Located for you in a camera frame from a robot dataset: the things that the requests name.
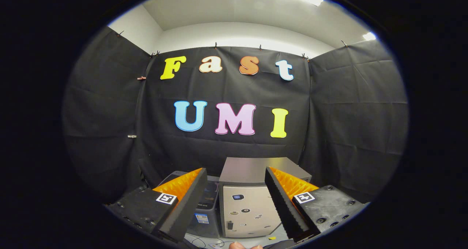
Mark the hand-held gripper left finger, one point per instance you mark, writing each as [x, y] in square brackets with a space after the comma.
[186, 208]

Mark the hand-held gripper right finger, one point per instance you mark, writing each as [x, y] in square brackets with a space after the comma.
[283, 208]

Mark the dark grey washing machine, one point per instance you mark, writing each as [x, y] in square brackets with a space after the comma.
[208, 223]

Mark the beige cabinet with grey top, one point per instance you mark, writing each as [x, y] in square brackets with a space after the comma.
[248, 205]

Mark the black backdrop cloth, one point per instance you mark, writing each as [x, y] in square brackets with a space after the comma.
[347, 113]

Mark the small ceiling light panel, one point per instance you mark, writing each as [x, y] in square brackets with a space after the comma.
[369, 36]

